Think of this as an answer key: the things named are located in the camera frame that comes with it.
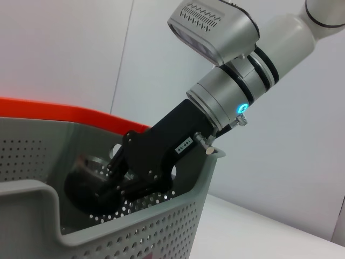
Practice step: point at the grey perforated plastic storage bin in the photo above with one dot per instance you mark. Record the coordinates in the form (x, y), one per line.
(161, 229)

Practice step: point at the glass teacup black sleeve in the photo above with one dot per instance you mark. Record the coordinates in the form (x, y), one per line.
(78, 189)

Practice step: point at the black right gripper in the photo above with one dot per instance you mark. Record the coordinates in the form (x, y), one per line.
(161, 140)

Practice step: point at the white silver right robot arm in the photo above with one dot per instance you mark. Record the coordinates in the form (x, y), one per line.
(229, 91)

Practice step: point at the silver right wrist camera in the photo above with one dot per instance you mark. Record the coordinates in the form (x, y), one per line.
(215, 35)

